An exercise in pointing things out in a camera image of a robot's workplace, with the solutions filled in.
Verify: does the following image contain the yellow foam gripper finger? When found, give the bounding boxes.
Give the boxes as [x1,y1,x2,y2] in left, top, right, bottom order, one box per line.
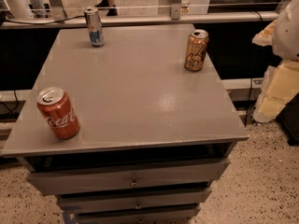
[253,60,299,123]
[252,21,277,47]

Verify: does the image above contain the orange soda can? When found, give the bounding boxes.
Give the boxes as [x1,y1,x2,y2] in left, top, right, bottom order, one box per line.
[184,29,209,72]

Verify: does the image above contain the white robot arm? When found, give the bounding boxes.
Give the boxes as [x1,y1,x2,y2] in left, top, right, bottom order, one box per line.
[252,0,299,123]

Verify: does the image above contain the silver blue energy drink can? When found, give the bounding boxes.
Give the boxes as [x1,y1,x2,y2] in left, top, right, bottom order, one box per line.
[84,7,105,47]

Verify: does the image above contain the red Coca-Cola can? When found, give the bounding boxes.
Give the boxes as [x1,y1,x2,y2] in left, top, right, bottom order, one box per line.
[36,87,80,139]

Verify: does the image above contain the grey top drawer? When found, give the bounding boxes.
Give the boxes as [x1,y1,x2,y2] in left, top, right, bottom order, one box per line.
[28,158,230,195]

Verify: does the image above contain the grey drawer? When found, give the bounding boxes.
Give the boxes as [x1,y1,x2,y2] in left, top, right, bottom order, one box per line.
[76,204,200,224]
[58,187,211,214]
[28,158,230,195]

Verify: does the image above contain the person legs black shoes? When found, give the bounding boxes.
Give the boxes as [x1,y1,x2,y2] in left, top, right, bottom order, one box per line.
[95,0,118,16]

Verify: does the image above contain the grey bottom drawer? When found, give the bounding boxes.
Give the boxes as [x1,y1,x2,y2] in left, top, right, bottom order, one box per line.
[76,204,200,224]

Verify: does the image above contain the grey middle drawer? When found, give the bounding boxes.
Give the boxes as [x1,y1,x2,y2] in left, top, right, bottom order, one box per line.
[58,187,211,214]

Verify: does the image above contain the grey metal railing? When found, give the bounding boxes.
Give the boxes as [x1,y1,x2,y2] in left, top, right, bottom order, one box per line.
[0,0,279,29]

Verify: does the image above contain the black cable at right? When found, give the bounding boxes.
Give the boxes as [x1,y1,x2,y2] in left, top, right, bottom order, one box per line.
[244,77,254,128]

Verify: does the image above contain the black cable on railing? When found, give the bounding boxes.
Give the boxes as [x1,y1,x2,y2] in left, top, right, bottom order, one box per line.
[0,14,86,26]

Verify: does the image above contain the black cable at left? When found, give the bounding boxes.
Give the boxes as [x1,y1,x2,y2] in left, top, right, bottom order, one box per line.
[0,90,21,117]

